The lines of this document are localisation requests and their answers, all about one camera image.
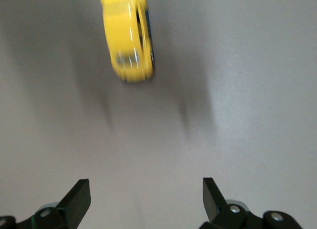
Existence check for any brown table mat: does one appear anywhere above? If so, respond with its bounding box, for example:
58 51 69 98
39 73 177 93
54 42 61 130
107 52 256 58
0 0 317 229

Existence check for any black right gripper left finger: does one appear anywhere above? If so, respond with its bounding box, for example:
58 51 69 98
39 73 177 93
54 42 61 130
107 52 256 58
0 179 91 229

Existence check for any yellow toy beetle car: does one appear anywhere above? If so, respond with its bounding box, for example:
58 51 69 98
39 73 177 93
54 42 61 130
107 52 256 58
99 0 157 83

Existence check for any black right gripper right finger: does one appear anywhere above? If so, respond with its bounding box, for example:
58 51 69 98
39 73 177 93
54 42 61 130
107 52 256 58
199 177 302 229

